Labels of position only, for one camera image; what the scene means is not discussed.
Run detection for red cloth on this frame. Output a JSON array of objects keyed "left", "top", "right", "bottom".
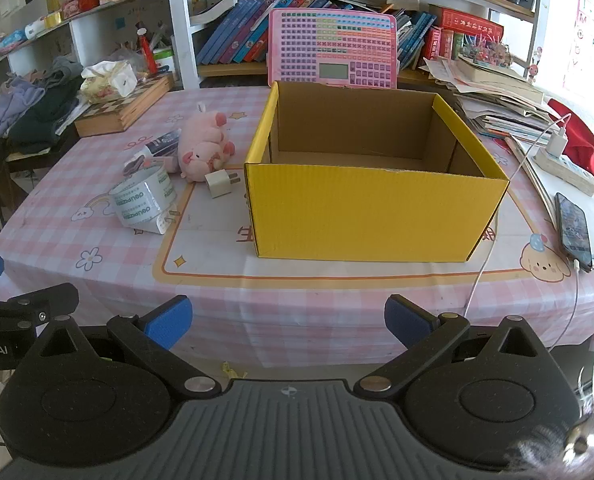
[{"left": 547, "top": 99, "right": 594, "bottom": 196}]

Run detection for green white jar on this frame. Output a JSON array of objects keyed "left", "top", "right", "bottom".
[{"left": 153, "top": 47, "right": 177, "bottom": 77}]

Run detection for white charging adapter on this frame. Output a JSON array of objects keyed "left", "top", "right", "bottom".
[{"left": 544, "top": 127, "right": 568, "bottom": 158}]

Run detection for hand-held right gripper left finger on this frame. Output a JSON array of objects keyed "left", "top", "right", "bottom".
[{"left": 19, "top": 295, "right": 223, "bottom": 401}]

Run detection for yellow cardboard box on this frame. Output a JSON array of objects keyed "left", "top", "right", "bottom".
[{"left": 243, "top": 80, "right": 510, "bottom": 263}]

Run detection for shelf of small packs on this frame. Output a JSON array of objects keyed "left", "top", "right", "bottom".
[{"left": 0, "top": 14, "right": 72, "bottom": 56}]

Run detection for white power strip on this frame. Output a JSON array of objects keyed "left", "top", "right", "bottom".
[{"left": 534, "top": 147, "right": 594, "bottom": 196}]

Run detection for pile of clothes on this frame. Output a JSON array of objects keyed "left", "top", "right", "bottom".
[{"left": 0, "top": 55, "right": 85, "bottom": 153}]

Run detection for pink plush pig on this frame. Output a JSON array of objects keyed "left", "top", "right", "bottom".
[{"left": 177, "top": 110, "right": 236, "bottom": 182}]

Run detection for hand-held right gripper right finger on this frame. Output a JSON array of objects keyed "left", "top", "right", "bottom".
[{"left": 353, "top": 295, "right": 558, "bottom": 401}]

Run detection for white cable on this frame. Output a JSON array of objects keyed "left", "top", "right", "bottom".
[{"left": 464, "top": 114, "right": 580, "bottom": 351}]

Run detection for clear tape roll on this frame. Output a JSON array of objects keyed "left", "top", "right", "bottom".
[{"left": 108, "top": 162, "right": 177, "bottom": 228}]

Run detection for smartphone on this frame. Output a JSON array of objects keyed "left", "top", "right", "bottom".
[{"left": 554, "top": 191, "right": 594, "bottom": 273}]

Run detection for red standing books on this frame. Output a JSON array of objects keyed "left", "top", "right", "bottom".
[{"left": 422, "top": 27, "right": 465, "bottom": 61}]

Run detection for white paper sheets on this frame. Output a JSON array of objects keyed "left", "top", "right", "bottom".
[{"left": 510, "top": 135, "right": 594, "bottom": 273}]

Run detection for leaning blue books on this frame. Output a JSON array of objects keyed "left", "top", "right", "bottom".
[{"left": 394, "top": 10, "right": 438, "bottom": 71}]

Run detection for white blue tube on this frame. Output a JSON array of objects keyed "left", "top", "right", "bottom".
[{"left": 123, "top": 127, "right": 183, "bottom": 171}]

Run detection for colourful acrylic figures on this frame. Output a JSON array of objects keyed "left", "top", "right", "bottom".
[{"left": 460, "top": 35, "right": 514, "bottom": 67}]

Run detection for stack of papers and books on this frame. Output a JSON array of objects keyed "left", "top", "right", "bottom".
[{"left": 422, "top": 55, "right": 563, "bottom": 146}]

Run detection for small figure stand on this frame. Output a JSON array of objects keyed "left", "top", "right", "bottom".
[{"left": 527, "top": 46, "right": 543, "bottom": 83}]

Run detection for pink toy keyboard tablet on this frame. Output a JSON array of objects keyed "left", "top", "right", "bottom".
[{"left": 267, "top": 7, "right": 399, "bottom": 90}]

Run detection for thick red book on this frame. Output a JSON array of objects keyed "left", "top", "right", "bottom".
[{"left": 429, "top": 5, "right": 504, "bottom": 41}]

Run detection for floral tissue pack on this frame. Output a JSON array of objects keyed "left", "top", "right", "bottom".
[{"left": 79, "top": 60, "right": 138, "bottom": 103}]

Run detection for white bookshelf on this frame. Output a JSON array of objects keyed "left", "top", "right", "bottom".
[{"left": 0, "top": 0, "right": 548, "bottom": 91}]

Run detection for wooden chess box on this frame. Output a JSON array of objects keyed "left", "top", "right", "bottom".
[{"left": 74, "top": 74, "right": 175, "bottom": 138}]

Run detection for white charger plug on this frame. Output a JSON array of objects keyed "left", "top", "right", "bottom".
[{"left": 204, "top": 169, "right": 243, "bottom": 200}]

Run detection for red bottle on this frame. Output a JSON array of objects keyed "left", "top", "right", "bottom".
[{"left": 137, "top": 30, "right": 159, "bottom": 77}]

